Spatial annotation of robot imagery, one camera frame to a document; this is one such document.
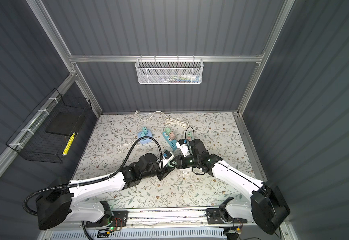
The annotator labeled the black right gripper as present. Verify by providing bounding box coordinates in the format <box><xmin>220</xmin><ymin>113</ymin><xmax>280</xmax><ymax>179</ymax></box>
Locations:
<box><xmin>171</xmin><ymin>153</ymin><xmax>200</xmax><ymax>169</ymax></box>

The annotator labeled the light blue round power strip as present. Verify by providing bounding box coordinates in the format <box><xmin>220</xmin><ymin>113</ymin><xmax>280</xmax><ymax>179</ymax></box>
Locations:
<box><xmin>137</xmin><ymin>130</ymin><xmax>153</xmax><ymax>145</ymax></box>

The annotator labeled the teal blue power strip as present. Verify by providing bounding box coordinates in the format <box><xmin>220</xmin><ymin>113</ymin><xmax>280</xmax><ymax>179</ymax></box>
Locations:
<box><xmin>162</xmin><ymin>132</ymin><xmax>178</xmax><ymax>151</ymax></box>

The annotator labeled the pink plug adapter cube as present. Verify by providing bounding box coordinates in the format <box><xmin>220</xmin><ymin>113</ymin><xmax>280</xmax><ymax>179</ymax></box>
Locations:
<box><xmin>169</xmin><ymin>132</ymin><xmax>176</xmax><ymax>140</ymax></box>

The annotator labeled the green plug adapter cube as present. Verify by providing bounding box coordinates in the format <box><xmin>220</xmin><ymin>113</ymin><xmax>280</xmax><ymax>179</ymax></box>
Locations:
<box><xmin>164</xmin><ymin>128</ymin><xmax>171</xmax><ymax>136</ymax></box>
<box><xmin>167</xmin><ymin>160</ymin><xmax>176</xmax><ymax>168</ymax></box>

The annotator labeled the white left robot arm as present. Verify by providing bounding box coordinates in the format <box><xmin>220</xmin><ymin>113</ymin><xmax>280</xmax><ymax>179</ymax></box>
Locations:
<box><xmin>36</xmin><ymin>151</ymin><xmax>175</xmax><ymax>230</ymax></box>

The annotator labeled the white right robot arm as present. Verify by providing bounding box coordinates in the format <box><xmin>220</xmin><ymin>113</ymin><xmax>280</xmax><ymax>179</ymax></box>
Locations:
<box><xmin>162</xmin><ymin>139</ymin><xmax>291</xmax><ymax>235</ymax></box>

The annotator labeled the yellow marker in basket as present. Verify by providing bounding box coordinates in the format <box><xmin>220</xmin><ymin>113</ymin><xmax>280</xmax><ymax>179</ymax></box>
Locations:
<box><xmin>62</xmin><ymin>133</ymin><xmax>76</xmax><ymax>156</ymax></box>

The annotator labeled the white power strip cable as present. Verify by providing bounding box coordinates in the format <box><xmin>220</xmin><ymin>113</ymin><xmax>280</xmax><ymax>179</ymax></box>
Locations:
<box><xmin>115</xmin><ymin>109</ymin><xmax>169</xmax><ymax>152</ymax></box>

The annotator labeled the coiled white cable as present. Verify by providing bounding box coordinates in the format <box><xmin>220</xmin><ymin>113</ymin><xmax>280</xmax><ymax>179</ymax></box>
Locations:
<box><xmin>164</xmin><ymin>116</ymin><xmax>191</xmax><ymax>134</ymax></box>

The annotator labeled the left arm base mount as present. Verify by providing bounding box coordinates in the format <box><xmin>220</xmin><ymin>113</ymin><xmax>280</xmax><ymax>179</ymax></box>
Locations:
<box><xmin>85</xmin><ymin>211</ymin><xmax>129</xmax><ymax>228</ymax></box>

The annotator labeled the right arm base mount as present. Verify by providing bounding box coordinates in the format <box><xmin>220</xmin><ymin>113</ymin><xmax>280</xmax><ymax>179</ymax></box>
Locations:
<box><xmin>204</xmin><ymin>208</ymin><xmax>248</xmax><ymax>225</ymax></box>

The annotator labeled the white wire wall basket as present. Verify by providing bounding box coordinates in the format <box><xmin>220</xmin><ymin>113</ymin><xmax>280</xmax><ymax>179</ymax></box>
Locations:
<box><xmin>135</xmin><ymin>59</ymin><xmax>204</xmax><ymax>85</ymax></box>

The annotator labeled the black wire side basket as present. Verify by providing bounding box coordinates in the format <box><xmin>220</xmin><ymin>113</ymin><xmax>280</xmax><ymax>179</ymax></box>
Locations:
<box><xmin>6</xmin><ymin>90</ymin><xmax>92</xmax><ymax>164</ymax></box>

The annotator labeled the black corrugated cable conduit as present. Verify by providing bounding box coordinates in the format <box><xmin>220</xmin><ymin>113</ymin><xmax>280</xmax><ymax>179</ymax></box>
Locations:
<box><xmin>22</xmin><ymin>135</ymin><xmax>163</xmax><ymax>217</ymax></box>

